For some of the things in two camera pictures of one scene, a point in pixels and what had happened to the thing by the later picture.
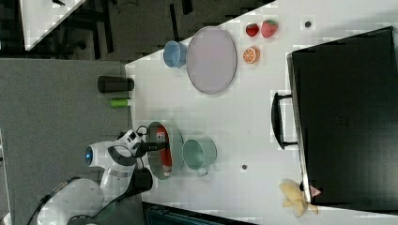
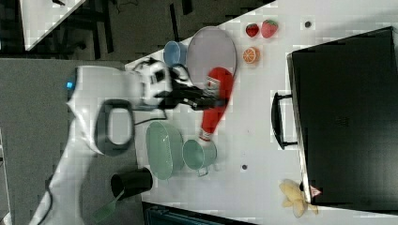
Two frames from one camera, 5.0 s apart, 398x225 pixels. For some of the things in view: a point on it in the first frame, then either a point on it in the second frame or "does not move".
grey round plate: x=211 y=60 does not move
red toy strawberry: x=252 y=29 does not move
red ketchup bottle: x=162 y=136 → x=219 y=85
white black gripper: x=132 y=139 → x=162 y=87
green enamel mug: x=199 y=153 does not move
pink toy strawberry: x=268 y=27 does not move
